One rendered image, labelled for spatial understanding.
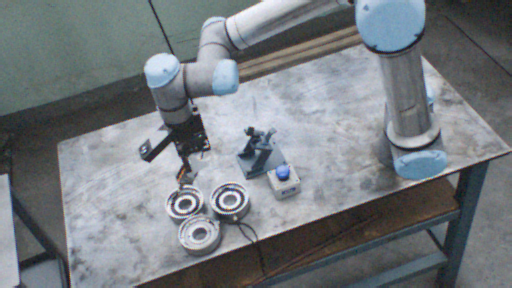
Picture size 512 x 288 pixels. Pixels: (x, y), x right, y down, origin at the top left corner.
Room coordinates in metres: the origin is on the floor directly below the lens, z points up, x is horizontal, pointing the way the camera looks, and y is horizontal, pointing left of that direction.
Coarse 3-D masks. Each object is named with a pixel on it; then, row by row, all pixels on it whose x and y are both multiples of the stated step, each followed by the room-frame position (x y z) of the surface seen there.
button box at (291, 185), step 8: (272, 176) 0.92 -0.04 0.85; (288, 176) 0.90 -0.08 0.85; (296, 176) 0.90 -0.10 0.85; (272, 184) 0.90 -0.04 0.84; (280, 184) 0.89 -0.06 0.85; (288, 184) 0.88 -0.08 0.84; (296, 184) 0.88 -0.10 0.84; (280, 192) 0.87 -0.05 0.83; (288, 192) 0.87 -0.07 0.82; (296, 192) 0.88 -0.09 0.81
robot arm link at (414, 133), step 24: (360, 0) 0.82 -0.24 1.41; (384, 0) 0.78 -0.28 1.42; (408, 0) 0.77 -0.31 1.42; (360, 24) 0.79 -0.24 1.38; (384, 24) 0.77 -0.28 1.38; (408, 24) 0.76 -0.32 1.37; (384, 48) 0.77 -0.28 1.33; (408, 48) 0.77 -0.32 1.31; (384, 72) 0.81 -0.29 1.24; (408, 72) 0.79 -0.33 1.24; (408, 96) 0.78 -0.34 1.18; (408, 120) 0.78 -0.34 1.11; (432, 120) 0.81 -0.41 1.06; (408, 144) 0.77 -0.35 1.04; (432, 144) 0.77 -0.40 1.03; (408, 168) 0.76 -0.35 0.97; (432, 168) 0.75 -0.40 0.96
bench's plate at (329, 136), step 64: (320, 64) 1.39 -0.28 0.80; (128, 128) 1.27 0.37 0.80; (256, 128) 1.15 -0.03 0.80; (320, 128) 1.10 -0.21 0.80; (448, 128) 1.00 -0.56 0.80; (64, 192) 1.05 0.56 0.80; (128, 192) 1.00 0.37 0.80; (256, 192) 0.91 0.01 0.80; (320, 192) 0.87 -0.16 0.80; (384, 192) 0.83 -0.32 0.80; (128, 256) 0.79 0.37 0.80; (192, 256) 0.75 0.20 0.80
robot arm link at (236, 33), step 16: (272, 0) 1.00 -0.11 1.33; (288, 0) 0.98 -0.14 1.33; (304, 0) 0.96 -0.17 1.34; (320, 0) 0.95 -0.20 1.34; (336, 0) 0.94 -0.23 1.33; (352, 0) 0.93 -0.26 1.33; (240, 16) 1.01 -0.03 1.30; (256, 16) 0.99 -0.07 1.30; (272, 16) 0.97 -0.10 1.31; (288, 16) 0.96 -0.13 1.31; (304, 16) 0.96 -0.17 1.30; (208, 32) 1.02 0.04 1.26; (224, 32) 1.00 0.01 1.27; (240, 32) 0.99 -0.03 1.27; (256, 32) 0.97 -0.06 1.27; (272, 32) 0.97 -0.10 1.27; (240, 48) 0.99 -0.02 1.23
